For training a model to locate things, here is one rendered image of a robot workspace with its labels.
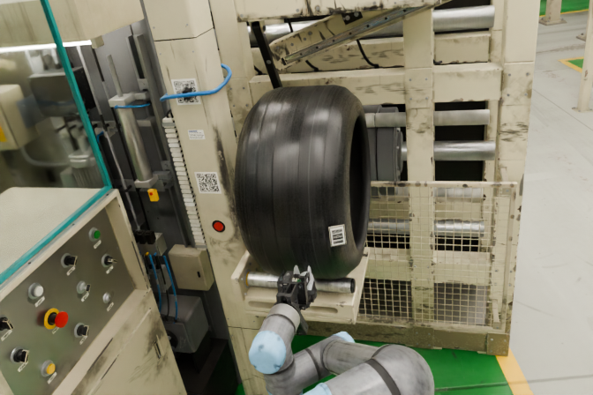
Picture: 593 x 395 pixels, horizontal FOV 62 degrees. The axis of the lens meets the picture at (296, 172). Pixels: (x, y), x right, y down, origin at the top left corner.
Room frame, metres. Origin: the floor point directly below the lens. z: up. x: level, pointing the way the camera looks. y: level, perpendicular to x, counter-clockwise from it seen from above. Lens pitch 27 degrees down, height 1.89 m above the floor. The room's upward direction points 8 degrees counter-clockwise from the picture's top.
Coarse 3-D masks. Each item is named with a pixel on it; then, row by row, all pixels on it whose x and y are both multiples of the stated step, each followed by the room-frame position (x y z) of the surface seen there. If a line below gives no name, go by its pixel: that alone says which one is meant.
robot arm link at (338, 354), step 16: (336, 336) 0.84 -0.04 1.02; (320, 352) 0.80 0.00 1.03; (336, 352) 0.74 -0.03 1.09; (352, 352) 0.69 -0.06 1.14; (368, 352) 0.65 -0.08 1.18; (384, 352) 0.56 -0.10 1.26; (400, 352) 0.55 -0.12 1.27; (416, 352) 0.57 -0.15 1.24; (320, 368) 0.78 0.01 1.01; (336, 368) 0.72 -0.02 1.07; (400, 368) 0.51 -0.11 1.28; (416, 368) 0.52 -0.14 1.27; (400, 384) 0.49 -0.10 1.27; (416, 384) 0.49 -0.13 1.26; (432, 384) 0.52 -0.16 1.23
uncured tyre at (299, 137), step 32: (288, 96) 1.30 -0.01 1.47; (320, 96) 1.27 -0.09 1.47; (352, 96) 1.34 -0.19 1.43; (256, 128) 1.21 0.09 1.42; (288, 128) 1.18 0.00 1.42; (320, 128) 1.15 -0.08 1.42; (352, 128) 1.22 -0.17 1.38; (256, 160) 1.14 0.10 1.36; (288, 160) 1.11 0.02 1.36; (320, 160) 1.09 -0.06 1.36; (352, 160) 1.55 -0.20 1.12; (256, 192) 1.10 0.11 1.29; (288, 192) 1.07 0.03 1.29; (320, 192) 1.05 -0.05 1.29; (352, 192) 1.51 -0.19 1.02; (256, 224) 1.08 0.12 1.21; (288, 224) 1.05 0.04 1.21; (320, 224) 1.03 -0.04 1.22; (352, 224) 1.42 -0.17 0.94; (256, 256) 1.10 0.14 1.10; (288, 256) 1.07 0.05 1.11; (320, 256) 1.04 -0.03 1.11; (352, 256) 1.10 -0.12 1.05
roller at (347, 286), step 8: (248, 272) 1.27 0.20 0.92; (256, 272) 1.26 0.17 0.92; (264, 272) 1.25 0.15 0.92; (248, 280) 1.24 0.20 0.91; (256, 280) 1.23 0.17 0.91; (264, 280) 1.23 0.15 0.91; (272, 280) 1.22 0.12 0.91; (320, 280) 1.18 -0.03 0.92; (328, 280) 1.17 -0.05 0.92; (336, 280) 1.16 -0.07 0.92; (344, 280) 1.16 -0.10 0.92; (352, 280) 1.15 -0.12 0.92; (320, 288) 1.17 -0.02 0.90; (328, 288) 1.16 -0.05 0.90; (336, 288) 1.15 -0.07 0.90; (344, 288) 1.14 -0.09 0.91; (352, 288) 1.14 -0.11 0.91
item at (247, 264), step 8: (248, 256) 1.32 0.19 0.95; (240, 264) 1.28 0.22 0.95; (248, 264) 1.29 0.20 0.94; (256, 264) 1.34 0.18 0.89; (240, 272) 1.24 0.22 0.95; (232, 280) 1.21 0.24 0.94; (240, 280) 1.22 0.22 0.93; (240, 288) 1.21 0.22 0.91; (248, 288) 1.26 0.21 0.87; (240, 296) 1.21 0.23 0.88
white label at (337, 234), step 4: (332, 228) 1.03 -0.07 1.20; (336, 228) 1.03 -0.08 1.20; (340, 228) 1.03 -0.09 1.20; (344, 228) 1.03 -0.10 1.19; (332, 232) 1.03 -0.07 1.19; (336, 232) 1.03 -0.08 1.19; (340, 232) 1.03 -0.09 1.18; (344, 232) 1.03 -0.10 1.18; (332, 236) 1.03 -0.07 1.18; (336, 236) 1.03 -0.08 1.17; (340, 236) 1.03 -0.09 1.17; (344, 236) 1.03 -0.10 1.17; (332, 240) 1.03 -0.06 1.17; (336, 240) 1.03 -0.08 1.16; (340, 240) 1.03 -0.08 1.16; (344, 240) 1.03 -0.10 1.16; (332, 244) 1.03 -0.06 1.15; (336, 244) 1.03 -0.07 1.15; (340, 244) 1.03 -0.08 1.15
